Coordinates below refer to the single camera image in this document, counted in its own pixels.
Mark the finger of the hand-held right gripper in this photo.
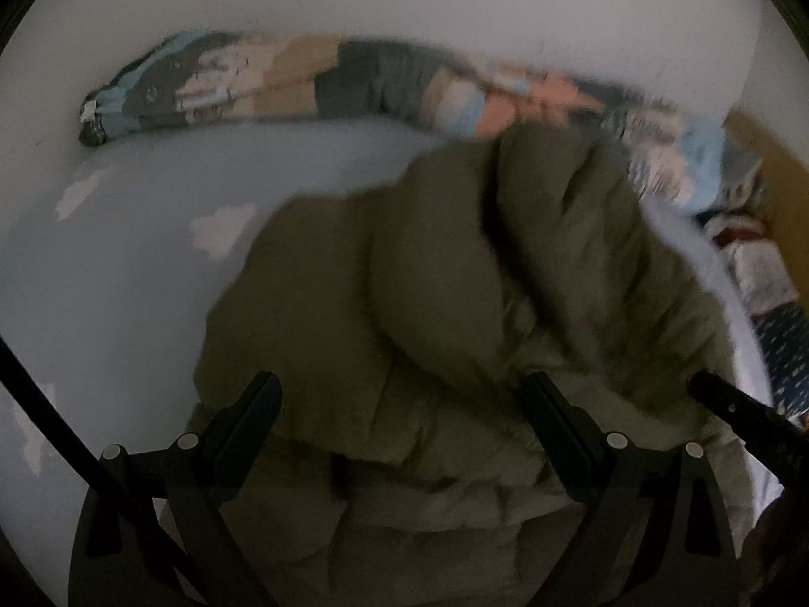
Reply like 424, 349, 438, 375
689, 372, 809, 495

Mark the olive green puffer jacket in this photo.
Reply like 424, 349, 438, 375
190, 120, 759, 607

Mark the rolled patchwork quilt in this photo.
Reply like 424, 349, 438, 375
76, 30, 766, 209

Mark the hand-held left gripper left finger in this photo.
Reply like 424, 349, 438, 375
68, 372, 282, 607

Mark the black cable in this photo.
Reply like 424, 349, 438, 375
0, 335, 191, 589

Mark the light blue cloud bedsheet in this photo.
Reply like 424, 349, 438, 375
0, 120, 809, 607

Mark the wooden headboard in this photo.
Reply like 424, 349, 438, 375
724, 110, 809, 254

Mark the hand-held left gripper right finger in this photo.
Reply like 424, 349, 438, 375
521, 372, 740, 607

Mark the star print pillow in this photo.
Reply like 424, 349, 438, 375
701, 215, 809, 418

